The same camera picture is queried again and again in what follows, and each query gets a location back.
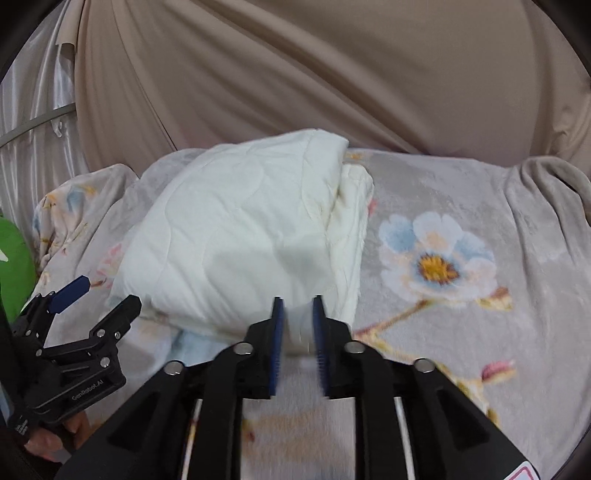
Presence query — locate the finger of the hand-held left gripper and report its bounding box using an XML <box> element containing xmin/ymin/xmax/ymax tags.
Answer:
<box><xmin>39</xmin><ymin>295</ymin><xmax>142</xmax><ymax>358</ymax></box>
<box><xmin>11</xmin><ymin>275</ymin><xmax>90</xmax><ymax>344</ymax></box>

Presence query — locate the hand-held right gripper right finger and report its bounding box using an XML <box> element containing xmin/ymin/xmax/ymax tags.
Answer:
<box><xmin>312</xmin><ymin>295</ymin><xmax>543</xmax><ymax>480</ymax></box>

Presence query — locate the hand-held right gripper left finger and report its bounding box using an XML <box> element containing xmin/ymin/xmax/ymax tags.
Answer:
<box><xmin>55</xmin><ymin>296</ymin><xmax>284</xmax><ymax>480</ymax></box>

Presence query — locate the white quilted garment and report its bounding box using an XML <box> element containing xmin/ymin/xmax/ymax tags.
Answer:
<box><xmin>111</xmin><ymin>129</ymin><xmax>375</xmax><ymax>347</ymax></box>

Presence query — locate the person's left hand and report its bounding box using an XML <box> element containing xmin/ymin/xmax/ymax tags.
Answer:
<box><xmin>23</xmin><ymin>412</ymin><xmax>88</xmax><ymax>462</ymax></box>

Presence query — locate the green plush toy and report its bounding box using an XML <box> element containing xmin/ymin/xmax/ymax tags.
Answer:
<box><xmin>0</xmin><ymin>217</ymin><xmax>37</xmax><ymax>319</ymax></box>

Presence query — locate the white satin curtain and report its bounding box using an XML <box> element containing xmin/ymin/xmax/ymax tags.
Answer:
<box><xmin>0</xmin><ymin>9</ymin><xmax>90</xmax><ymax>217</ymax></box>

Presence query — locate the grey floral blanket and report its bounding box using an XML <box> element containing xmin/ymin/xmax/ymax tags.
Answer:
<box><xmin>32</xmin><ymin>148</ymin><xmax>591</xmax><ymax>480</ymax></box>

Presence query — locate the grey curved rod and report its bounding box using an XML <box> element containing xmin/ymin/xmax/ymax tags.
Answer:
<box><xmin>0</xmin><ymin>104</ymin><xmax>77</xmax><ymax>148</ymax></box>

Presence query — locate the beige draped cloth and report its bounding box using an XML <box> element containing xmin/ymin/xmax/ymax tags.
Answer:
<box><xmin>58</xmin><ymin>0</ymin><xmax>591</xmax><ymax>169</ymax></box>

